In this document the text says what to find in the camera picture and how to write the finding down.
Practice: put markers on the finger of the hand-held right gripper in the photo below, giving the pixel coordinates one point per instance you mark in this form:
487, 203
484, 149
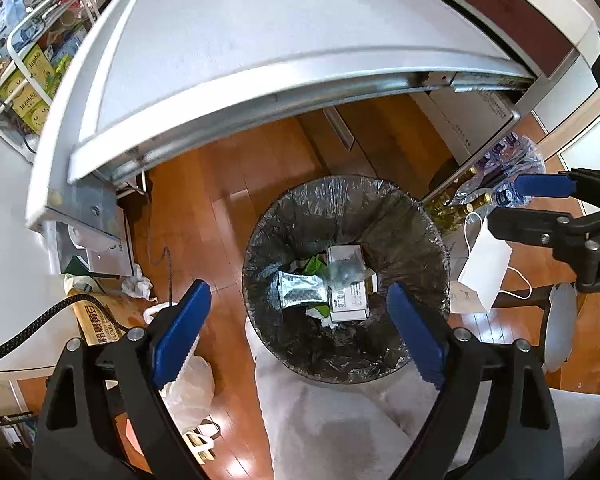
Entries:
545, 186
525, 225

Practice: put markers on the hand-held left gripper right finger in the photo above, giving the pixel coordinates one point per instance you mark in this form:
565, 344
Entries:
417, 335

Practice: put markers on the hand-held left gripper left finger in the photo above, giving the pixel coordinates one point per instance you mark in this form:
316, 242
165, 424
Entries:
180, 335

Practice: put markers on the white medicine box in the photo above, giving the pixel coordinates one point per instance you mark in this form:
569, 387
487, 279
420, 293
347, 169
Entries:
350, 305

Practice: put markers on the clear plastic wrapper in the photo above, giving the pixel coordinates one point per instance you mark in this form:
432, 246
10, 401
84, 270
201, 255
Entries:
345, 270

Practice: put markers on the black-lined trash bin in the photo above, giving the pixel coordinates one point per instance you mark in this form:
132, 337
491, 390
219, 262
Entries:
390, 230

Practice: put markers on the green packet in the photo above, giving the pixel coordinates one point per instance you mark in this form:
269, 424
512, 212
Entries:
312, 266

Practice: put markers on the silver foil packet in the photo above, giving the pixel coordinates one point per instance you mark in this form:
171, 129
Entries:
300, 290

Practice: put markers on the plastic-wrapped bottle pack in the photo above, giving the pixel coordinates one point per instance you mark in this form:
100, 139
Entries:
510, 155

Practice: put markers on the white plastic bag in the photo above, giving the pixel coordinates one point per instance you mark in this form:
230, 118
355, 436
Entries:
192, 390

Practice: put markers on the white paper bag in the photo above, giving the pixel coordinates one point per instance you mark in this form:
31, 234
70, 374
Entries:
485, 265

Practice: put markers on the crumpled white tissue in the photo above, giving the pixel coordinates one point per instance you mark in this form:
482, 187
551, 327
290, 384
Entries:
137, 285

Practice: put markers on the row of green glass bottles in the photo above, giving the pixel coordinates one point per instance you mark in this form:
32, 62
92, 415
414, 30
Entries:
460, 210

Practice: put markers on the white plastic object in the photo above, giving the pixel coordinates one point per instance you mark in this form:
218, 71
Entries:
560, 325

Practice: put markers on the printed kraft paper sack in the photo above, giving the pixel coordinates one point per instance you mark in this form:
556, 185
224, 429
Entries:
95, 315

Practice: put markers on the white cardboard box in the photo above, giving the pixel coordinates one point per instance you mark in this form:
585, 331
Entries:
460, 120

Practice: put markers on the white logo shopping bag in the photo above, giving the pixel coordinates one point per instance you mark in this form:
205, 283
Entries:
105, 255

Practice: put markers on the kitchen counter with dark cabinets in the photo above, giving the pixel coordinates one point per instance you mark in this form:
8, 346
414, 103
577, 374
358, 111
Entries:
505, 5

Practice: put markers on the stack of green smiley boxes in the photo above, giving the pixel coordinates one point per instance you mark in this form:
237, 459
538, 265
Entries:
30, 100

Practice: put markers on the silver metal table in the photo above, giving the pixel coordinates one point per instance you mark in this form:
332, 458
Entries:
255, 25

